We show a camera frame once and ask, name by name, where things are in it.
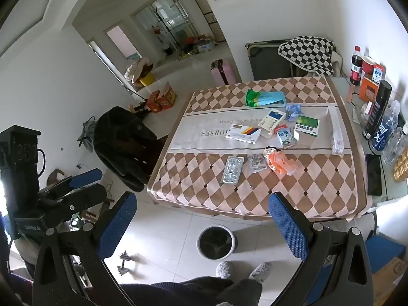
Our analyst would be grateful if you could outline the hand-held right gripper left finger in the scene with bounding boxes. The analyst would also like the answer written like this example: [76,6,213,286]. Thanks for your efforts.
[32,192,137,306]

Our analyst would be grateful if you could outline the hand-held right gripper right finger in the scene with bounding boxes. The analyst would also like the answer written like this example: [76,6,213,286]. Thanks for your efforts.
[269,192,373,306]

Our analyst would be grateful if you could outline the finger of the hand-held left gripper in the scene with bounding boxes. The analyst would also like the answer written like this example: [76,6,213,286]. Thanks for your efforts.
[37,168,103,200]
[43,184,108,222]

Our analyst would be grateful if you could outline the round dark waste bin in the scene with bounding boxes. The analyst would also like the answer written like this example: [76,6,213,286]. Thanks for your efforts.
[197,225,238,260]

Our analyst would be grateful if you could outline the blue and red milk carton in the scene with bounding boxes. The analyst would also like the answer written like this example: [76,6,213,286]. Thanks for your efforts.
[275,125,299,149]

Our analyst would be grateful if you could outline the brown bag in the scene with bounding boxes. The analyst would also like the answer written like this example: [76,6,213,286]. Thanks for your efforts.
[47,168,73,186]

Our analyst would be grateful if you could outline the dumbbell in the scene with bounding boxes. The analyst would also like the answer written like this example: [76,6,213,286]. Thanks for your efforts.
[116,250,134,276]

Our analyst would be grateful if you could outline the grey bag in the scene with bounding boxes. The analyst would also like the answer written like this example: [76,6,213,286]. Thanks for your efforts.
[77,117,96,152]

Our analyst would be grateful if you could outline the black jacket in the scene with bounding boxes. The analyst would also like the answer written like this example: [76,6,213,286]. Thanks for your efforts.
[93,106,160,192]

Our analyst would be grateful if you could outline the grey fuzzy slipper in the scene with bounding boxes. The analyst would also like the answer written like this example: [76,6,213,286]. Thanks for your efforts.
[249,262,272,284]
[216,261,232,278]

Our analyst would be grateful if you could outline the crumpled orange wrapper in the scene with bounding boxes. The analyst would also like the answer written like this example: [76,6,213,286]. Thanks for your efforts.
[263,147,298,176]

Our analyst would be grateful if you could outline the large silver blister pack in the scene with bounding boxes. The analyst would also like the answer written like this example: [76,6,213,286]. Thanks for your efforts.
[221,156,244,185]

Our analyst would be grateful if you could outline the brown checked tablecloth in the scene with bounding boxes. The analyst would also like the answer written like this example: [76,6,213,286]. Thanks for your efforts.
[147,76,373,220]

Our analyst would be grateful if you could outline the black phone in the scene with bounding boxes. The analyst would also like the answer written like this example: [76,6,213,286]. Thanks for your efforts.
[366,154,383,196]

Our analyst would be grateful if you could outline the person's dark trousers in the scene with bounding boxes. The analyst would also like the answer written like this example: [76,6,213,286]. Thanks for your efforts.
[121,277,263,306]

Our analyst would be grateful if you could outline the orange cardboard box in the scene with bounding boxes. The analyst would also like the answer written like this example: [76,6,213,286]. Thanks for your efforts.
[158,81,177,110]
[146,91,161,113]

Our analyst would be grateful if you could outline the green medicine box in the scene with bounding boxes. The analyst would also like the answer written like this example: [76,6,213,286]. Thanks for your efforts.
[294,115,320,138]

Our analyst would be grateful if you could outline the white box with colour stripes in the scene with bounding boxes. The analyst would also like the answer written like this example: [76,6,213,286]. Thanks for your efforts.
[225,124,262,144]

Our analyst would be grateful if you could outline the long white box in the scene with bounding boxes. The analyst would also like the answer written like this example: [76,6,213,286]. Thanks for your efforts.
[326,107,345,155]

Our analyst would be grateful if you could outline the white and blue medicine box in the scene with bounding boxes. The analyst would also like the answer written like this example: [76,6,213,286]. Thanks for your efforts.
[258,109,286,138]

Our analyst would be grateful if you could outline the brown cardboard box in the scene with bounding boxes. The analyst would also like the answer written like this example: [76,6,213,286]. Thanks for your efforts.
[371,257,408,305]

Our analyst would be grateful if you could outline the crumpled blue wrapper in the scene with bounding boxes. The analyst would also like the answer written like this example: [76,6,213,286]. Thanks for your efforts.
[285,104,302,121]

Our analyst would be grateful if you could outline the yellow bin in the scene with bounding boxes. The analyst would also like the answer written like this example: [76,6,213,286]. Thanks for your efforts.
[137,70,155,86]

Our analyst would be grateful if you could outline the beige cloth pile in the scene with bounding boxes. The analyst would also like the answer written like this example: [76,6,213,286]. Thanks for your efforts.
[124,57,154,83]

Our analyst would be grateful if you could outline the gold foil packet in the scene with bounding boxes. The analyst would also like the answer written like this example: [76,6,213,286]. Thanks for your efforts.
[393,158,408,181]

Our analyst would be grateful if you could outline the green and blue plastic bag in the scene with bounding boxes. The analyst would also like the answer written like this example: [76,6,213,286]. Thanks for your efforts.
[245,89,286,107]

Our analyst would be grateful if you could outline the clear bottle with blue label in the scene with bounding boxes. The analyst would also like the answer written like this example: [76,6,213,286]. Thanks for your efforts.
[371,100,401,152]

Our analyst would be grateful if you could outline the clear plastic bottle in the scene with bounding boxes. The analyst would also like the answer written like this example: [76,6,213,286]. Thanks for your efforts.
[382,124,408,165]

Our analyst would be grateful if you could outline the black spray can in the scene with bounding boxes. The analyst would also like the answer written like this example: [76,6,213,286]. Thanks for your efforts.
[363,80,392,141]

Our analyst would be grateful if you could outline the dark folding bed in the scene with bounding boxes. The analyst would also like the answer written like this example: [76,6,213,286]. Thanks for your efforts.
[245,40,338,80]

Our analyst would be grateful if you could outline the pink suitcase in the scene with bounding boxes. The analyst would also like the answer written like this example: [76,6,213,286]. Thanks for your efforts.
[210,58,237,85]

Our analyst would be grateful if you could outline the black coat rack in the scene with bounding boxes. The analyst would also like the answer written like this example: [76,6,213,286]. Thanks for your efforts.
[151,5,179,55]

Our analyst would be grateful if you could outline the cola bottle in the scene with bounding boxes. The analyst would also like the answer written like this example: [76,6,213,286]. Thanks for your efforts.
[350,46,363,85]

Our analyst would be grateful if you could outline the black and white checked blanket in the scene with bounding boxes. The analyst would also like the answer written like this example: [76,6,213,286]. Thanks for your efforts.
[278,34,337,76]

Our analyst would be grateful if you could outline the pile of boxes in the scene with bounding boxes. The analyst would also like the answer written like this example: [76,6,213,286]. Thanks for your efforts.
[178,35,214,58]

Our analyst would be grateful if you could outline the red paper cup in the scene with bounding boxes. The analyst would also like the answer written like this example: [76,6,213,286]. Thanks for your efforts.
[362,56,377,75]

